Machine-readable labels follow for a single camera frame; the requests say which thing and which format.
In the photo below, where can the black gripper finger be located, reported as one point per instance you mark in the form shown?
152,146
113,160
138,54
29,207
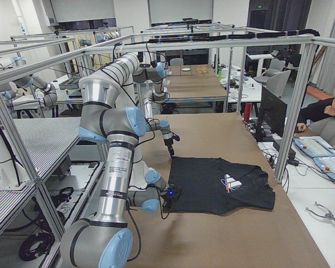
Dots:
171,151

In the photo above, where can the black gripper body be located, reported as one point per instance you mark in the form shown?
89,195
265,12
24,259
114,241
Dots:
169,199
167,141

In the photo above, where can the black graphic t-shirt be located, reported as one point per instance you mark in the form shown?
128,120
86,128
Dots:
215,185

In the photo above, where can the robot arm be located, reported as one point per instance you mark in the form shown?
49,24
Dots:
104,240
154,74

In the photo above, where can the black Huawei monitor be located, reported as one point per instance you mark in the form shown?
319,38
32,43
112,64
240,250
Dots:
271,118

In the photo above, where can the teach pendant with red button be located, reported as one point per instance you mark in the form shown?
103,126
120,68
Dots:
313,148

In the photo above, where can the reacher grabber tool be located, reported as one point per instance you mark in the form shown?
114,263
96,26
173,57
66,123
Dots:
327,212

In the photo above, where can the seated person in black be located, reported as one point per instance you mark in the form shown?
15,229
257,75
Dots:
314,112

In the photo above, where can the aluminium frame post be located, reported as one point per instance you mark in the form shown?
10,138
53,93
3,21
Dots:
294,108

